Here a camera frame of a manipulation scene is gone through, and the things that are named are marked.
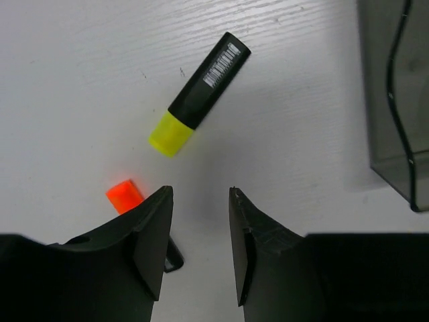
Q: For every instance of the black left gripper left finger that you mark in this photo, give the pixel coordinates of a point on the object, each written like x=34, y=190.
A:
x=111, y=273

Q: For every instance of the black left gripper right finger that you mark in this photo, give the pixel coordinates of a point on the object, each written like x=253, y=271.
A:
x=283, y=276

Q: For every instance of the yellow cap black highlighter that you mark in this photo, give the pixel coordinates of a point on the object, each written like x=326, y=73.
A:
x=199, y=95

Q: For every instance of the orange cap black highlighter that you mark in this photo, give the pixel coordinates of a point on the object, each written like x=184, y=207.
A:
x=126, y=196

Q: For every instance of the dark grey plastic container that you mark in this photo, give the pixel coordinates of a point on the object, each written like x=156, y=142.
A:
x=394, y=55

